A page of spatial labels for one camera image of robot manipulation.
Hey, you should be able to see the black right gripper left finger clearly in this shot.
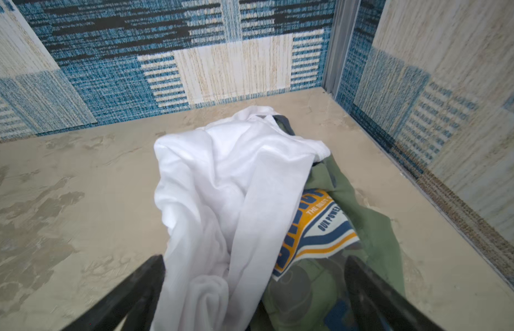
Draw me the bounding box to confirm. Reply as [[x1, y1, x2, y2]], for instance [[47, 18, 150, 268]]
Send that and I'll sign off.
[[64, 255, 165, 330]]

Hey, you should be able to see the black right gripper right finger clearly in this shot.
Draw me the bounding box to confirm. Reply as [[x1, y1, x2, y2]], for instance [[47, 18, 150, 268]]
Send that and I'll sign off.
[[344, 256, 441, 331]]

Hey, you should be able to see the white cloth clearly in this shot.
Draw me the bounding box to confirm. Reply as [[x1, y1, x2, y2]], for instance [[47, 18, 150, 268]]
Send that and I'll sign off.
[[152, 106, 330, 330]]

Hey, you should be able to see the green printed t-shirt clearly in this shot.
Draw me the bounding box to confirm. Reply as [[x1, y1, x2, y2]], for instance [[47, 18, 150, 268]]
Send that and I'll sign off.
[[248, 114, 407, 331]]

